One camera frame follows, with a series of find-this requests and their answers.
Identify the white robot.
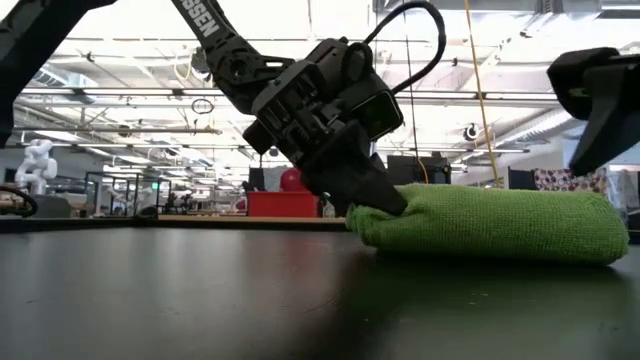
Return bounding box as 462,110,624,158
13,138,59,196

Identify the yellow cable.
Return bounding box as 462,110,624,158
463,0,501,190

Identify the black curved cable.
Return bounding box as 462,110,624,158
0,183,41,219

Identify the polka dot cloth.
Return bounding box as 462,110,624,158
533,167,609,197

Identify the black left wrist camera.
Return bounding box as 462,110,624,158
355,82,405,143

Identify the black panel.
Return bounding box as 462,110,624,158
508,167,536,190

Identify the green microfibre towel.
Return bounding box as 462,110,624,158
345,182,630,266

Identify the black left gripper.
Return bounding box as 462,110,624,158
242,38,409,218

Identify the black monitor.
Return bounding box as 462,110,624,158
385,154,452,187

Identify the red bin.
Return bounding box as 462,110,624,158
246,190,321,219

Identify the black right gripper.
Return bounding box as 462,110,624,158
547,47,640,177

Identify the black left camera cable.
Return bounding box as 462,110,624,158
364,0,447,96

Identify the person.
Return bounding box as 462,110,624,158
278,167,312,194

